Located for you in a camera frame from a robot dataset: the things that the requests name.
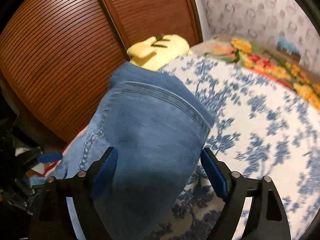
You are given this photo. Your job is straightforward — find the blue denim jeans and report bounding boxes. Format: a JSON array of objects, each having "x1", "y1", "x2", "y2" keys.
[{"x1": 47, "y1": 61, "x2": 216, "y2": 240}]

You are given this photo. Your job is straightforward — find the blue floral white bedsheet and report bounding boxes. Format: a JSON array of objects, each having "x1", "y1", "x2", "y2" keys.
[{"x1": 66, "y1": 54, "x2": 320, "y2": 240}]

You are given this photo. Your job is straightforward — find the brown louvered wardrobe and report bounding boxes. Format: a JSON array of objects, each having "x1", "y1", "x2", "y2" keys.
[{"x1": 1, "y1": 0, "x2": 203, "y2": 142}]

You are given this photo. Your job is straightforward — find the yellow Pikachu plush toy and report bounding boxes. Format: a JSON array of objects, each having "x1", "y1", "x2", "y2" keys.
[{"x1": 127, "y1": 34, "x2": 193, "y2": 71}]

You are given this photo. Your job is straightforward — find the cardboard box with blue bag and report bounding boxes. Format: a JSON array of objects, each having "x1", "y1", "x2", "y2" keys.
[{"x1": 276, "y1": 37, "x2": 301, "y2": 63}]

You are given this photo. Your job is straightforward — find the colourful flower pattern blanket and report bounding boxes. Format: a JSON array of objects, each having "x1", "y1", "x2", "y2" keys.
[{"x1": 191, "y1": 35, "x2": 319, "y2": 109}]

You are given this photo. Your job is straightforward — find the circle pattern sheer curtain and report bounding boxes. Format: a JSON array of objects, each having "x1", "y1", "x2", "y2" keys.
[{"x1": 201, "y1": 0, "x2": 319, "y2": 74}]

